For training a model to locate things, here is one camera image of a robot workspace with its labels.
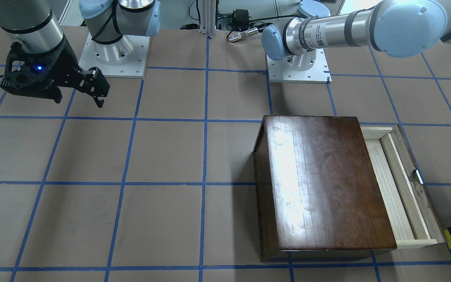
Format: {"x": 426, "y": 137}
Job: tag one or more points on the dark wooden drawer box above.
{"x": 316, "y": 189}

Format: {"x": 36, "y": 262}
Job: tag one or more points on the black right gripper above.
{"x": 64, "y": 64}

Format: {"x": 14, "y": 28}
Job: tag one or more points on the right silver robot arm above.
{"x": 34, "y": 25}

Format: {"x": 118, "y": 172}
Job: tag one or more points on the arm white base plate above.
{"x": 311, "y": 67}
{"x": 126, "y": 58}

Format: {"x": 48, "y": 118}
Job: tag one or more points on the aluminium frame post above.
{"x": 207, "y": 12}

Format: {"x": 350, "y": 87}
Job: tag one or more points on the wooden drawer with white handle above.
{"x": 413, "y": 219}

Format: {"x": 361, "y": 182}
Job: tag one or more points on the silver cylindrical connector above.
{"x": 242, "y": 35}

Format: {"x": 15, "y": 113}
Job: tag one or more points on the black adapter behind table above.
{"x": 240, "y": 20}

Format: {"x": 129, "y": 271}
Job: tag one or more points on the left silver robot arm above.
{"x": 389, "y": 65}

